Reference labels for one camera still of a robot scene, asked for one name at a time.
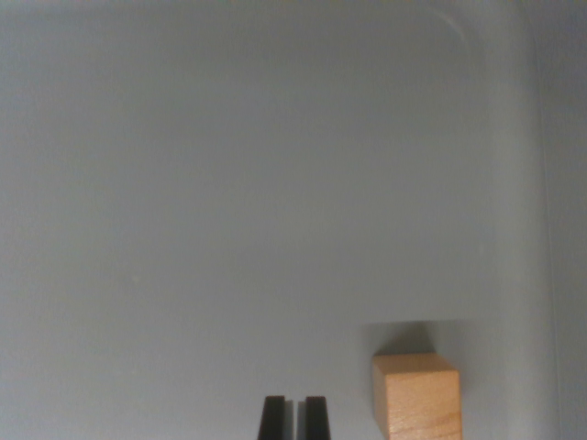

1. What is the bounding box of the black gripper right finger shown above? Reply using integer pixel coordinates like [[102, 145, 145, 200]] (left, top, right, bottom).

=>
[[296, 396, 332, 440]]

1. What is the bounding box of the wooden cube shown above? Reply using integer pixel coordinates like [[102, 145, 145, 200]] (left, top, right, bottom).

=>
[[371, 352, 461, 440]]

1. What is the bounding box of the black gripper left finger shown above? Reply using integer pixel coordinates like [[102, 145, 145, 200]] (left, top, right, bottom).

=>
[[258, 395, 295, 440]]

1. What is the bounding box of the grey plastic tray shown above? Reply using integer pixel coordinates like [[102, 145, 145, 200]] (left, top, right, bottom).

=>
[[0, 0, 587, 440]]

